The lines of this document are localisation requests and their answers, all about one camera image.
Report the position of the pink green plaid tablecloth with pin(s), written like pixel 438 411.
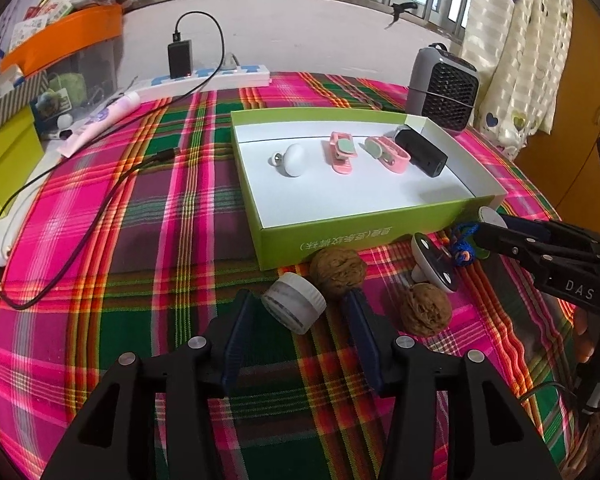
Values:
pixel 180 240

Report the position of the black charger adapter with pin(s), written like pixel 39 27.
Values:
pixel 180 60

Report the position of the brown walnut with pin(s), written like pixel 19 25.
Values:
pixel 425 310
pixel 337 274

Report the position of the black rectangular device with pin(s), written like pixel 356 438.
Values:
pixel 422 152

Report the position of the green white suction cup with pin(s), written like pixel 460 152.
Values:
pixel 492 216

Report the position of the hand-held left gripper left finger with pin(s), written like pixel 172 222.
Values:
pixel 235 340

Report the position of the person's right hand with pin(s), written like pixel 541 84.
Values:
pixel 585 335

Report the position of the white ribbed jar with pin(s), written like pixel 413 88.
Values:
pixel 292 305

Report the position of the green white cardboard box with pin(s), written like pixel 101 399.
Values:
pixel 355 195

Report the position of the wooden cabinet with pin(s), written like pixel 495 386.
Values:
pixel 580 85

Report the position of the small pink clip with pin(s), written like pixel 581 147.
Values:
pixel 340 155

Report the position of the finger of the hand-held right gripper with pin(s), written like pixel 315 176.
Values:
pixel 520 247
pixel 530 226

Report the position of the cream heart print curtain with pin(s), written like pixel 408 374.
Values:
pixel 520 50

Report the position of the printed packets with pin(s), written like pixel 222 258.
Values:
pixel 40 17

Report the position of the white ball massager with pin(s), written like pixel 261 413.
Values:
pixel 292 160

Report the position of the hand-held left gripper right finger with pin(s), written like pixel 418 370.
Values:
pixel 362 345

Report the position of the grey fan heater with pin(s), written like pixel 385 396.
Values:
pixel 445 90

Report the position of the clear bin with orange lid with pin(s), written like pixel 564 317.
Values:
pixel 65 27

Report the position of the grey white striped box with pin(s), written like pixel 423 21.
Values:
pixel 10 105

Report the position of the white pink tube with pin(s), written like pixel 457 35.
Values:
pixel 100 120

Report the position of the blue printed carton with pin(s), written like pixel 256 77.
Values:
pixel 52 107

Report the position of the white power strip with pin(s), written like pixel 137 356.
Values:
pixel 230 77

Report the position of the black round disc device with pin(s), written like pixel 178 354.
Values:
pixel 435 262

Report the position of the large pink clip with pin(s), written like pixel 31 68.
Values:
pixel 390 155

